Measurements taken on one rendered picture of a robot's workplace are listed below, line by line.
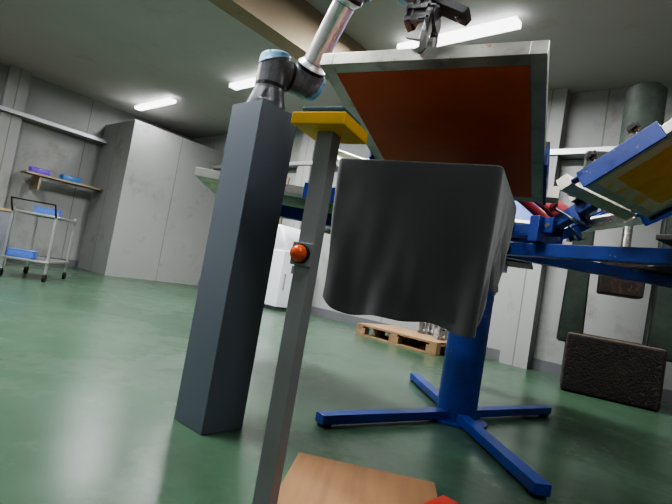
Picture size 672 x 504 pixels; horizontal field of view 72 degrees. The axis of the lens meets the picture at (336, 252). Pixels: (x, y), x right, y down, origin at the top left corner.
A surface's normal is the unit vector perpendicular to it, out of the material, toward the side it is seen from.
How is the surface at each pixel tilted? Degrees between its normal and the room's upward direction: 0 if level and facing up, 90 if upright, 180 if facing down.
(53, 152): 90
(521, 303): 90
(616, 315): 90
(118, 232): 90
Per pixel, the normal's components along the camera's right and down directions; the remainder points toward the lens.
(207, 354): -0.63, -0.15
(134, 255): 0.76, 0.09
